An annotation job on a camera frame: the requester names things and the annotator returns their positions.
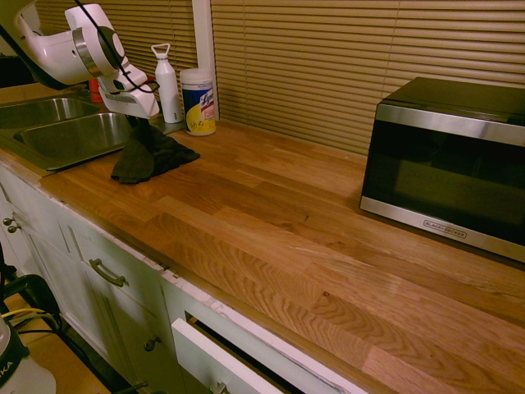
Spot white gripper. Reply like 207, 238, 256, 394
98, 87, 161, 131

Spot dark grey cloth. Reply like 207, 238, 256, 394
110, 117, 202, 186

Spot white water bottle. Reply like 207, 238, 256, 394
149, 42, 185, 125

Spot Lysol wipes canister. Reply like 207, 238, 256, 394
180, 67, 217, 138

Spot stainless steel double sink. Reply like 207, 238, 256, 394
0, 97, 173, 172

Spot narrow beige window blind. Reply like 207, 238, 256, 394
34, 0, 199, 71

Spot dark background appliance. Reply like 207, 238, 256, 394
0, 53, 42, 89

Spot white kitchen cabinet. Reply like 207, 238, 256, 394
0, 159, 370, 394

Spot wide beige window blind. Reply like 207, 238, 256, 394
210, 0, 525, 158

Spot open white drawer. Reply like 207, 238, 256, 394
171, 312, 313, 394

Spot white Franka-labelled device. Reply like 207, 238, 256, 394
0, 315, 57, 394

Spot black steel Black+Decker microwave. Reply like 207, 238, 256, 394
359, 76, 525, 264

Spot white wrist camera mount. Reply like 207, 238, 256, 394
97, 66, 159, 97

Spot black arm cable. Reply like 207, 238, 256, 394
73, 0, 160, 94

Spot white window frame post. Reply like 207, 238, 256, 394
191, 0, 221, 122

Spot metal bar drawer handle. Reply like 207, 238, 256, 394
89, 258, 127, 288

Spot black stand frame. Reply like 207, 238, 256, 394
0, 256, 65, 333

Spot yellow cable bundle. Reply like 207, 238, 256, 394
0, 307, 57, 332

